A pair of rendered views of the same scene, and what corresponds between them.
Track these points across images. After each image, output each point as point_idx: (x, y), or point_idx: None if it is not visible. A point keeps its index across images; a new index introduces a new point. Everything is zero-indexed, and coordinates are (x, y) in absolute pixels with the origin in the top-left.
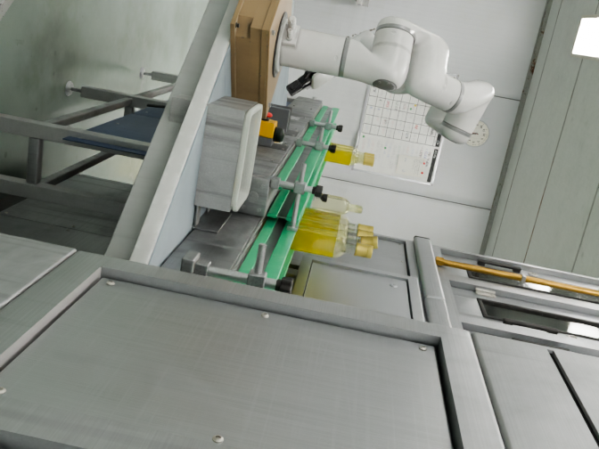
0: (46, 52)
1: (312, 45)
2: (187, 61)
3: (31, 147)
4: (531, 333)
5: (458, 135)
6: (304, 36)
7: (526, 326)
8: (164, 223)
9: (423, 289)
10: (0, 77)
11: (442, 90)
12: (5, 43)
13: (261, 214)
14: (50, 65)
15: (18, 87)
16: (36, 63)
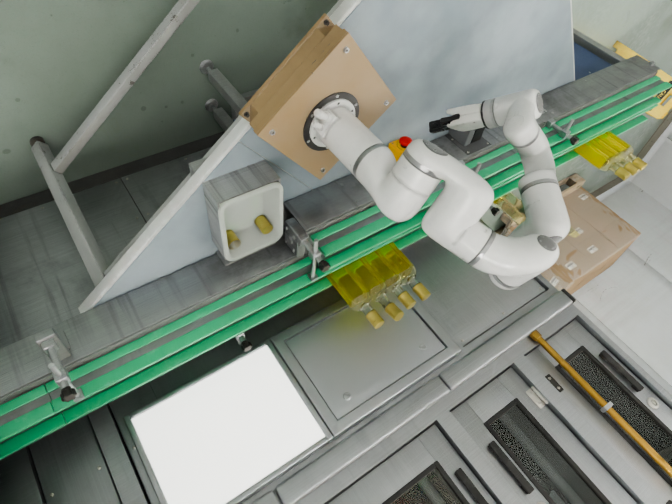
0: (329, 1)
1: (335, 143)
2: (234, 123)
3: (232, 112)
4: (490, 477)
5: (495, 282)
6: (334, 129)
7: (504, 464)
8: (126, 270)
9: (451, 365)
10: (263, 32)
11: (451, 245)
12: (267, 5)
13: (295, 254)
14: None
15: (288, 36)
16: (314, 13)
